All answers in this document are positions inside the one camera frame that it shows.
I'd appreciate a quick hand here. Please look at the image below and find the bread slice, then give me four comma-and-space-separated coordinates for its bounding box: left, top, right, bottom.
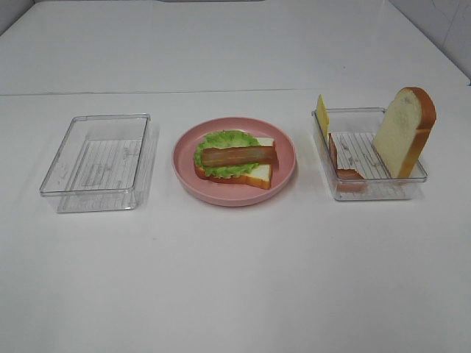
194, 137, 275, 189
373, 87, 436, 179

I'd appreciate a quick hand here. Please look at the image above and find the bacon strip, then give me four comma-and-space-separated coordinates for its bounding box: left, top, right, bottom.
201, 146, 277, 167
327, 132, 366, 193

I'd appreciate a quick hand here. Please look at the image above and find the green lettuce leaf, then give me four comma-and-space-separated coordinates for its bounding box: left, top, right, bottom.
194, 130, 260, 179

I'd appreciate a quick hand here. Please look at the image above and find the yellow cheese slice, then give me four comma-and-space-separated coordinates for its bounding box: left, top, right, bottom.
316, 94, 330, 143

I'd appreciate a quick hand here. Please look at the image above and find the pink round plate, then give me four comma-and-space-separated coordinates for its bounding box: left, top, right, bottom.
172, 117, 297, 207

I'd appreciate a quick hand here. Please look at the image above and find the clear right plastic tray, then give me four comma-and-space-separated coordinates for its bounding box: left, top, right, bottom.
311, 107, 428, 202

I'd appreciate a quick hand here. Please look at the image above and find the clear plastic tray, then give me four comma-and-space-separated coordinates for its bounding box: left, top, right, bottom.
311, 107, 428, 202
39, 114, 154, 213

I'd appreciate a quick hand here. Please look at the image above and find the clear left plastic tray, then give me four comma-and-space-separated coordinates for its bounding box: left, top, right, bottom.
39, 114, 154, 213

